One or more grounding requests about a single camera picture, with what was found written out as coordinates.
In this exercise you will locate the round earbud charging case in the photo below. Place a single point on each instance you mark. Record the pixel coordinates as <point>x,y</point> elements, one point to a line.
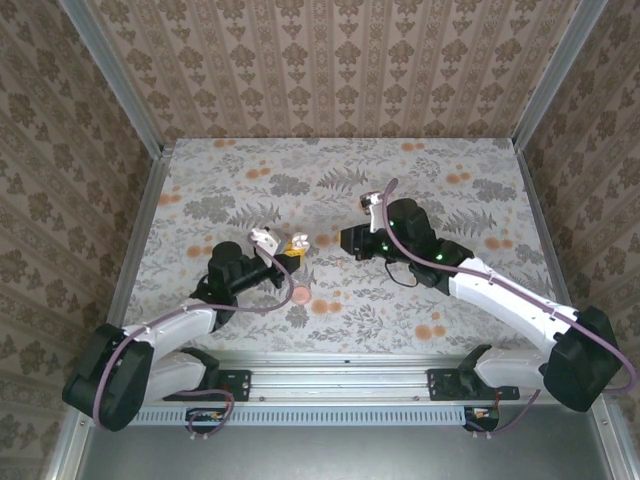
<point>300,242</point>

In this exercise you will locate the round pink case lid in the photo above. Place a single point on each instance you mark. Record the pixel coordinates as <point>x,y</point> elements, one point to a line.
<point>302,296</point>

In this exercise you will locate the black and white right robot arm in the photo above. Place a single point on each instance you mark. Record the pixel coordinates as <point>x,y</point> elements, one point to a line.
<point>500,295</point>

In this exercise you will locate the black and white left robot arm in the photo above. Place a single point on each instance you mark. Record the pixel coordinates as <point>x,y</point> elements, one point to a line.
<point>170,325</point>

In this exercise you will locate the grey metal panel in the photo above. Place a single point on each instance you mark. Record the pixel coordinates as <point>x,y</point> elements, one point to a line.
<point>340,455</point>

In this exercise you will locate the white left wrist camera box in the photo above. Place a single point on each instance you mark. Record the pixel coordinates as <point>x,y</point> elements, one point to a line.
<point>265,240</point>

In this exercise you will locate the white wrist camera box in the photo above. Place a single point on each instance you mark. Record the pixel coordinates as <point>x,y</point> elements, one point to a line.
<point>265,240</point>
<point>371,202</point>

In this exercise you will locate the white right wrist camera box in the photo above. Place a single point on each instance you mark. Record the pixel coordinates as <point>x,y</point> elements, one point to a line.
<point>371,202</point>

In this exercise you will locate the aluminium table side rail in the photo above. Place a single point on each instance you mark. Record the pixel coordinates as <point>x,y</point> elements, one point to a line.
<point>132,250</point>
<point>550,250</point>

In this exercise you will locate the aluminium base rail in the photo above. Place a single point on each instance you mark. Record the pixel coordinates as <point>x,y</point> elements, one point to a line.
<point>340,380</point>

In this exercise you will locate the aluminium frame post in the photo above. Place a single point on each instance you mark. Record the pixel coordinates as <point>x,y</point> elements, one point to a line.
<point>556,75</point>
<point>116,75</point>

